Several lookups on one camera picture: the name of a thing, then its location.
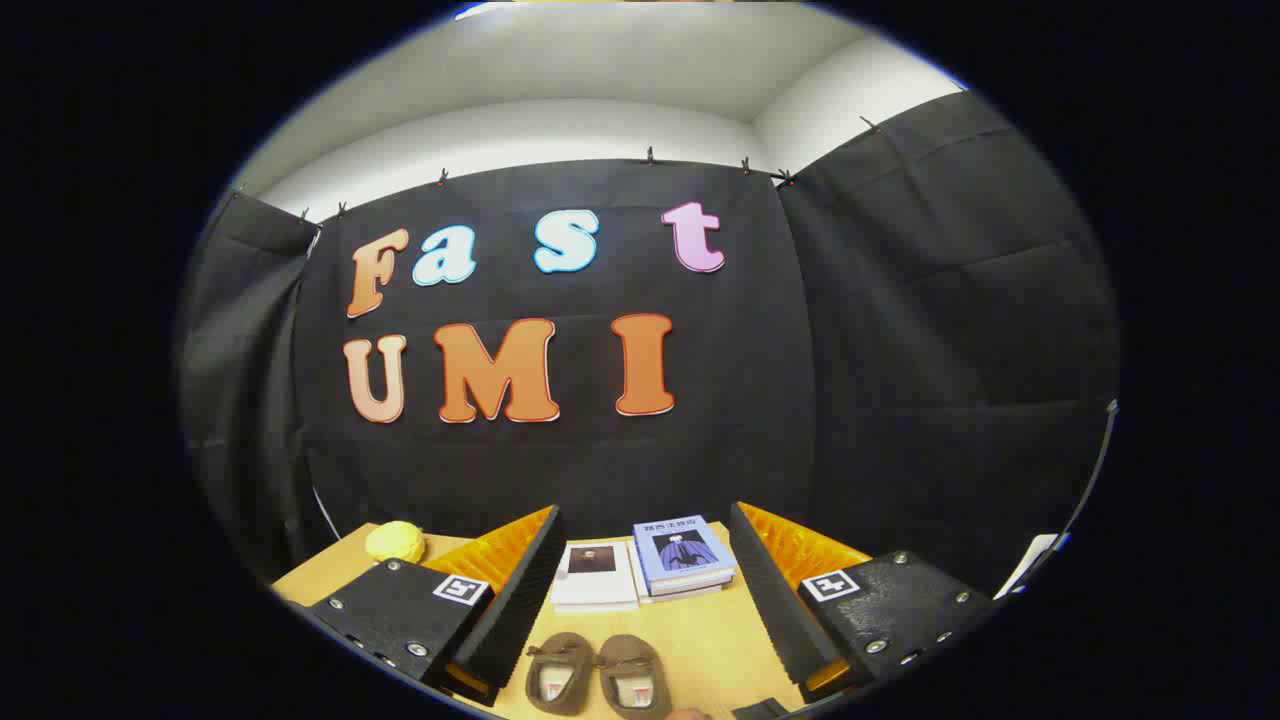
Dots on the blue edged book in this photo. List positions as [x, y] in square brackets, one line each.
[695, 586]

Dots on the blue cover book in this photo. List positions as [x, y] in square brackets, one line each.
[680, 550]

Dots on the row of black cloth clips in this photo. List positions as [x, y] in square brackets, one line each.
[650, 156]

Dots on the brown fuzzy slipper shoe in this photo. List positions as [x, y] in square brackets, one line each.
[560, 650]
[632, 655]

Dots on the black backdrop cloth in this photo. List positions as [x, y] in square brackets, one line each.
[800, 400]

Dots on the yellow plush toy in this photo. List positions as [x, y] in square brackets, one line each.
[395, 541]

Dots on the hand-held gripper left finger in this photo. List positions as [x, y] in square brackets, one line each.
[520, 610]

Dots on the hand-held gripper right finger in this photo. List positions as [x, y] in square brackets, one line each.
[775, 610]

